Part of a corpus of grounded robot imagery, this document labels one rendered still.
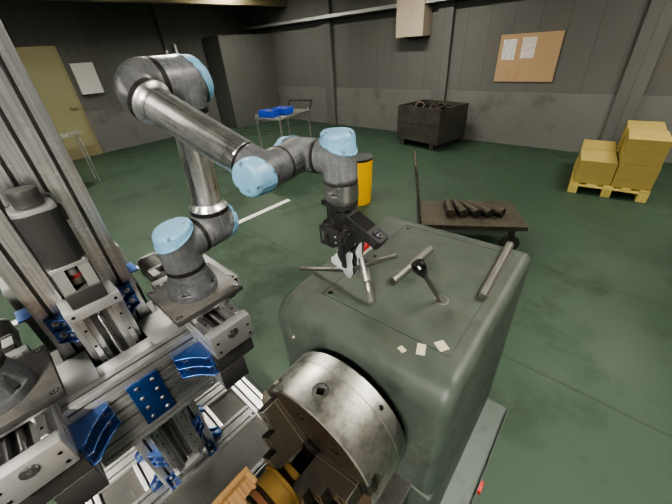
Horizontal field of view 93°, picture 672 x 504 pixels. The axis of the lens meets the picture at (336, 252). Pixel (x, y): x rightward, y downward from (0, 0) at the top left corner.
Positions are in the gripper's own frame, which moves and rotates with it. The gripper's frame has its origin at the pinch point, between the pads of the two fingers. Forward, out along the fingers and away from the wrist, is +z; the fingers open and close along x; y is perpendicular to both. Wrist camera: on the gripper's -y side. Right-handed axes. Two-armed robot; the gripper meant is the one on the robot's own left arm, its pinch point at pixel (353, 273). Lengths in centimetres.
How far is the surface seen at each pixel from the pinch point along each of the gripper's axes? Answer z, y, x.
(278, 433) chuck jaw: 14.5, -7.3, 36.2
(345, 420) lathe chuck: 8.0, -19.0, 28.7
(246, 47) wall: -66, 788, -585
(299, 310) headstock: 5.5, 6.7, 14.4
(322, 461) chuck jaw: 18.9, -16.0, 33.4
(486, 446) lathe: 77, -39, -23
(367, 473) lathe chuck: 14.5, -25.4, 31.3
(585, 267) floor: 132, -56, -260
